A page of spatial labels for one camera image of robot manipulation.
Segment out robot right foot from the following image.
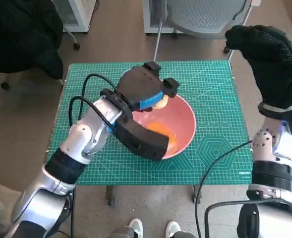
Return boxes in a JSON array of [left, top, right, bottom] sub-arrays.
[[165, 220, 181, 238]]

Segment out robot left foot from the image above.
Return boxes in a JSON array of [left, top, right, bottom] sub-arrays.
[[128, 218, 144, 238]]

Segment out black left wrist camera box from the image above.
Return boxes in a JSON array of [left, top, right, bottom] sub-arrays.
[[113, 118, 171, 162]]

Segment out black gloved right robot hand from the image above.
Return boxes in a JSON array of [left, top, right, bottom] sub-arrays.
[[224, 24, 292, 110]]

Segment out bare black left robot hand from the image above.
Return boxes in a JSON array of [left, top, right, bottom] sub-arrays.
[[117, 61, 180, 112]]

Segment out round toy bread bun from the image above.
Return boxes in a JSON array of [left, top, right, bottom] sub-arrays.
[[152, 96, 169, 110]]

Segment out black jacket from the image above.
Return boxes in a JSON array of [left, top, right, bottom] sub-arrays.
[[0, 0, 64, 80]]

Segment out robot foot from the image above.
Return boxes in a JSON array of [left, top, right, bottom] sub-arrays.
[[165, 220, 181, 238], [128, 218, 144, 238]]

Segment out grey mesh office chair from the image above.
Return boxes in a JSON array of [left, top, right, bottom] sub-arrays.
[[153, 0, 263, 62]]

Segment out black cable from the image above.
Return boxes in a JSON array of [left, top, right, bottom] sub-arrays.
[[68, 96, 114, 132], [82, 73, 123, 100], [194, 139, 253, 238], [204, 200, 292, 238]]

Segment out long toy bread loaf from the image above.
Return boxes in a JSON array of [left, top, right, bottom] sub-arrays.
[[145, 122, 178, 154]]

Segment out green cutting mat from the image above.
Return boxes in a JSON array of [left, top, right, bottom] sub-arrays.
[[46, 60, 253, 185]]

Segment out chair legs with casters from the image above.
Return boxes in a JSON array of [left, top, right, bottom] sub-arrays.
[[0, 27, 82, 90]]

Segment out black table leg caster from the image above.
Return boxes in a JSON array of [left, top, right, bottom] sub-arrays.
[[105, 184, 116, 206], [193, 184, 202, 204]]

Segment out white air purifier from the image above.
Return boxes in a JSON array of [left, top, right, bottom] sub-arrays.
[[143, 0, 178, 35], [53, 0, 98, 32]]

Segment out pink bowl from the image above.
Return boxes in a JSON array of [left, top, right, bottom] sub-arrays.
[[130, 95, 197, 161]]

